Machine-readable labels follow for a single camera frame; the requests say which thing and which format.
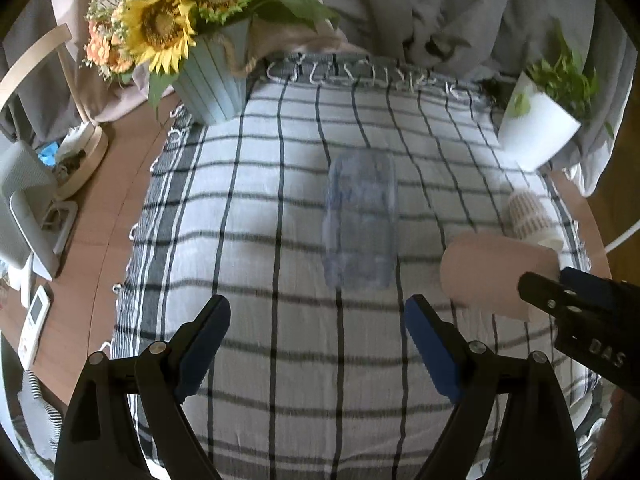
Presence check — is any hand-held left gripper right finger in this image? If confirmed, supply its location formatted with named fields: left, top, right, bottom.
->
left=404, top=294, right=584, bottom=480

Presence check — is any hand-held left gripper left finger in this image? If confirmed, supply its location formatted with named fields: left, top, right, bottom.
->
left=54, top=295, right=232, bottom=480

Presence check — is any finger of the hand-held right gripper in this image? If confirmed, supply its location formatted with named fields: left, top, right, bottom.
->
left=517, top=271, right=615, bottom=322
left=559, top=266, right=621, bottom=306

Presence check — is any pink cup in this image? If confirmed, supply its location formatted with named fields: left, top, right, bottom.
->
left=439, top=232, right=562, bottom=322

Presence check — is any person's right forearm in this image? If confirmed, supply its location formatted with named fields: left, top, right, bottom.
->
left=586, top=389, right=640, bottom=480

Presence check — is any ribbed beige cup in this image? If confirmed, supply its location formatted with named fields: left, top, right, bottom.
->
left=501, top=191, right=565, bottom=252

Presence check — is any white plant pot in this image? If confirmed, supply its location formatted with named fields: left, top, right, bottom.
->
left=496, top=71, right=583, bottom=172

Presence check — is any striped cloth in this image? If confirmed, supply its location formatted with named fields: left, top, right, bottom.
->
left=16, top=369, right=67, bottom=463

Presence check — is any white remote control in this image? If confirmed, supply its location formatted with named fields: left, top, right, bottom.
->
left=17, top=284, right=54, bottom=370

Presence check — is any checked tablecloth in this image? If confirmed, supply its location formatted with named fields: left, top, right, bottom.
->
left=106, top=51, right=610, bottom=480

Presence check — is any green potted plant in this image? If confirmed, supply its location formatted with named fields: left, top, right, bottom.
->
left=511, top=19, right=617, bottom=140

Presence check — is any round wooden tray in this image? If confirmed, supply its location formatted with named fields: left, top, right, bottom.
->
left=49, top=121, right=110, bottom=202

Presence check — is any grey desk fan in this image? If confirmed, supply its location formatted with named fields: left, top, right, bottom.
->
left=0, top=139, right=80, bottom=306

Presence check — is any blue ribbed flower pot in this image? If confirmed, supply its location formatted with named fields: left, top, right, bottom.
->
left=171, top=16, right=252, bottom=127

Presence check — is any grey cloth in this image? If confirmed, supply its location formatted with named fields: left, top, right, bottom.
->
left=309, top=0, right=633, bottom=198

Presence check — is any orange flower bunch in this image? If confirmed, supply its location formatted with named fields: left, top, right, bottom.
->
left=81, top=0, right=137, bottom=85

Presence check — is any bent wood chair back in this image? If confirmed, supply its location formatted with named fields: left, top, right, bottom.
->
left=0, top=24, right=75, bottom=113

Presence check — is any white cable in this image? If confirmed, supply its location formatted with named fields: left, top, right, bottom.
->
left=601, top=221, right=640, bottom=255

